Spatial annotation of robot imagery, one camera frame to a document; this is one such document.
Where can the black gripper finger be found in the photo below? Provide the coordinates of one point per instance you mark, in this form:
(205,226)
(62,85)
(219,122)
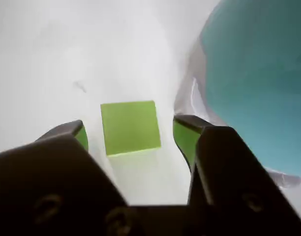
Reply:
(229,177)
(42,184)

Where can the green lego block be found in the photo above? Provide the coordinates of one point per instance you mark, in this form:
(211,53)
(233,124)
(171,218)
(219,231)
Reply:
(130,127)

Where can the teal whale shaped bin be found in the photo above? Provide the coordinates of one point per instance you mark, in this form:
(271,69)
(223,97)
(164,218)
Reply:
(251,73)

